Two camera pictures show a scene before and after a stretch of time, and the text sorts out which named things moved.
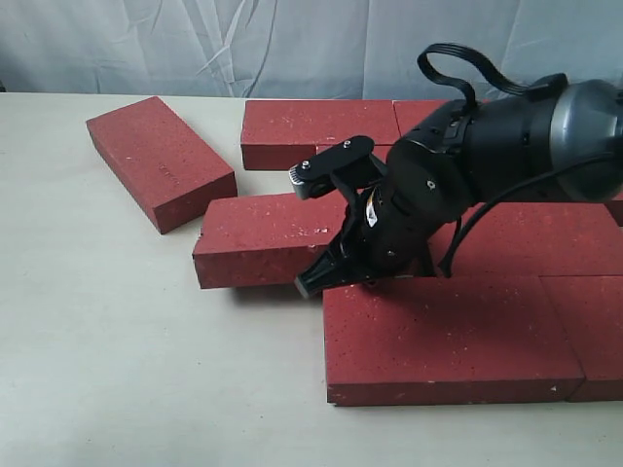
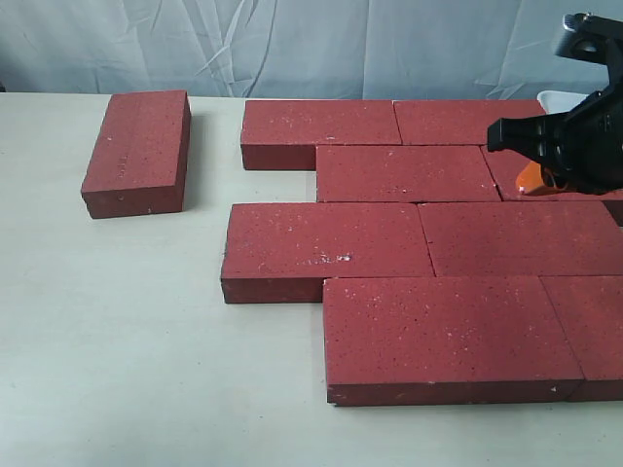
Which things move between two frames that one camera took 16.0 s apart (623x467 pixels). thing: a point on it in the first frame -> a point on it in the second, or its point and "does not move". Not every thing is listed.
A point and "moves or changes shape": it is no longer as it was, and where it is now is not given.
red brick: (590, 309) does not move
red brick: (166, 169) moves or changes shape
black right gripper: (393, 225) -> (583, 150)
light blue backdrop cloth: (363, 50) does not move
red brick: (532, 238) does not move
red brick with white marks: (267, 239) moves or changes shape
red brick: (446, 340) does not move
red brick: (284, 134) does not move
